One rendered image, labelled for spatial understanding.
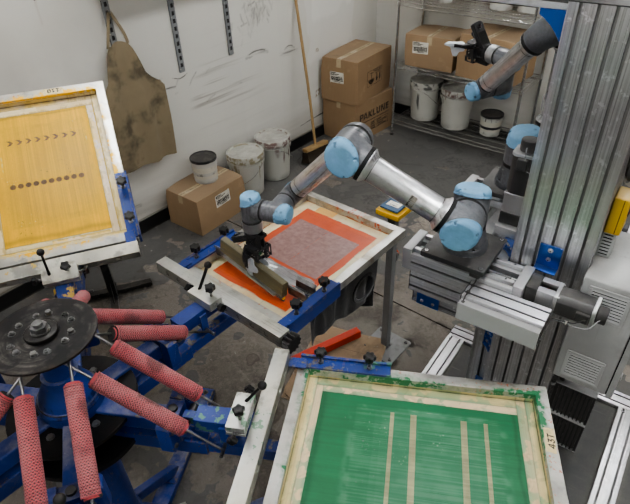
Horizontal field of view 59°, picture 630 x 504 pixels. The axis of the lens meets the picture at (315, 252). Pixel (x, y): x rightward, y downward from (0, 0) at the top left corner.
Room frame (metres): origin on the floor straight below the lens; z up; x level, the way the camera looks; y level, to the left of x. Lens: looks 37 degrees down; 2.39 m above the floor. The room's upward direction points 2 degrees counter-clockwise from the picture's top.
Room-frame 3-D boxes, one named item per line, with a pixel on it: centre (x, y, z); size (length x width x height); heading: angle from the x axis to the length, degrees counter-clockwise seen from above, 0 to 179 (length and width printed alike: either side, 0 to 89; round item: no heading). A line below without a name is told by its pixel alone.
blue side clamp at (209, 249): (1.91, 0.44, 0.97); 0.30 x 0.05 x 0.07; 139
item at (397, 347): (2.26, -0.39, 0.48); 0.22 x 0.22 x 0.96; 49
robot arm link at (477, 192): (1.51, -0.51, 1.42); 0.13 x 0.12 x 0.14; 156
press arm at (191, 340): (1.58, 0.36, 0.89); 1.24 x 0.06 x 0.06; 139
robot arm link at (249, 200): (1.70, 0.22, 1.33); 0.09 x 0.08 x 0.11; 66
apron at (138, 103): (3.61, 1.18, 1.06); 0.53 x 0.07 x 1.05; 139
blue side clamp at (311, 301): (1.55, 0.02, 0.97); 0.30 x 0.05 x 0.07; 139
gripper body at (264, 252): (1.70, 0.22, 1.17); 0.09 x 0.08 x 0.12; 49
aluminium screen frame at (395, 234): (1.91, 0.07, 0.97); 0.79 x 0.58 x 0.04; 139
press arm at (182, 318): (1.49, 0.44, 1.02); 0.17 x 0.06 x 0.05; 139
